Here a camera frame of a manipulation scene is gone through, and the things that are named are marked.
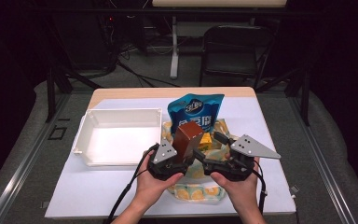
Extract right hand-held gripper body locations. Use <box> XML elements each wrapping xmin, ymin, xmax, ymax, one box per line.
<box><xmin>202</xmin><ymin>133</ymin><xmax>282</xmax><ymax>183</ymax></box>

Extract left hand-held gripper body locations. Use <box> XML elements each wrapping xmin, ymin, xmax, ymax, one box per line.
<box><xmin>146</xmin><ymin>138</ymin><xmax>198</xmax><ymax>182</ymax></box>

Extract yellow drink carton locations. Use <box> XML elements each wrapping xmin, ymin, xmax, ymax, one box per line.
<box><xmin>198</xmin><ymin>133</ymin><xmax>214</xmax><ymax>153</ymax></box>

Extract brown cookie box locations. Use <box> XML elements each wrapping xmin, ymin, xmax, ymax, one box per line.
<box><xmin>172</xmin><ymin>120</ymin><xmax>205</xmax><ymax>164</ymax></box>

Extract lemon print cloth bag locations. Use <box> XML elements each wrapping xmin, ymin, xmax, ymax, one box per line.
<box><xmin>161</xmin><ymin>119</ymin><xmax>241</xmax><ymax>203</ymax></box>

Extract blue snack packet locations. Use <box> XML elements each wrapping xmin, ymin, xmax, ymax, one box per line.
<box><xmin>167</xmin><ymin>92</ymin><xmax>226</xmax><ymax>135</ymax></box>

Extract white plastic box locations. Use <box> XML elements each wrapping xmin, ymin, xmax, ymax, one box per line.
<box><xmin>72</xmin><ymin>107</ymin><xmax>164</xmax><ymax>167</ymax></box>

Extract person's left hand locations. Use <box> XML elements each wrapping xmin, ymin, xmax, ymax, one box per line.
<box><xmin>135</xmin><ymin>151</ymin><xmax>185</xmax><ymax>204</ymax></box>

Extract person's right hand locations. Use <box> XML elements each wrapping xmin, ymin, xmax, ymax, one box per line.
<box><xmin>210</xmin><ymin>152</ymin><xmax>261</xmax><ymax>214</ymax></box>

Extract black folding chair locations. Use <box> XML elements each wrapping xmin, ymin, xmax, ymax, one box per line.
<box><xmin>199</xmin><ymin>24</ymin><xmax>276</xmax><ymax>90</ymax></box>

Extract black metal stand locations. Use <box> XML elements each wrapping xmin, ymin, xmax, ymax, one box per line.
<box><xmin>255</xmin><ymin>65</ymin><xmax>311</xmax><ymax>127</ymax></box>
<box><xmin>44</xmin><ymin>66</ymin><xmax>104</xmax><ymax>124</ymax></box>

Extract white table sheet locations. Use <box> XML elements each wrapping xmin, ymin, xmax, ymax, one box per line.
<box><xmin>44</xmin><ymin>97</ymin><xmax>296</xmax><ymax>219</ymax></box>

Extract white table leg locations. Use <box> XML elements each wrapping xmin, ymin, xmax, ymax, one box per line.
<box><xmin>170</xmin><ymin>15</ymin><xmax>181</xmax><ymax>80</ymax></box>

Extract black equipment with red light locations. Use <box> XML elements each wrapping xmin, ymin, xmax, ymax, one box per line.
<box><xmin>97</xmin><ymin>12</ymin><xmax>147</xmax><ymax>54</ymax></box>

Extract beige background table top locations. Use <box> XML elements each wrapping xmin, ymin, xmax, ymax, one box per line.
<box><xmin>151</xmin><ymin>0</ymin><xmax>289</xmax><ymax>8</ymax></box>

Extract right hand-held gripper cable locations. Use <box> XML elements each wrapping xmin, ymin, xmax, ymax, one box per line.
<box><xmin>252</xmin><ymin>160</ymin><xmax>269</xmax><ymax>217</ymax></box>

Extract hand-held gripper cable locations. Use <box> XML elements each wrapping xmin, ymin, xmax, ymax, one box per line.
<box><xmin>252</xmin><ymin>160</ymin><xmax>269</xmax><ymax>217</ymax></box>
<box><xmin>105</xmin><ymin>143</ymin><xmax>160</xmax><ymax>224</ymax></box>

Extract left hand-held gripper cable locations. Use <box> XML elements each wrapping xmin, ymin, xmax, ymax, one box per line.
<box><xmin>105</xmin><ymin>143</ymin><xmax>160</xmax><ymax>224</ymax></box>

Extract aluminium floor rail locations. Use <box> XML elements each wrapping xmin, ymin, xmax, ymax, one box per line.
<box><xmin>0</xmin><ymin>92</ymin><xmax>73</xmax><ymax>224</ymax></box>
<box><xmin>287</xmin><ymin>92</ymin><xmax>358</xmax><ymax>224</ymax></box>

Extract black floor cables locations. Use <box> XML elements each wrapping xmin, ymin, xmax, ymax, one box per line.
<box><xmin>115</xmin><ymin>59</ymin><xmax>182</xmax><ymax>89</ymax></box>

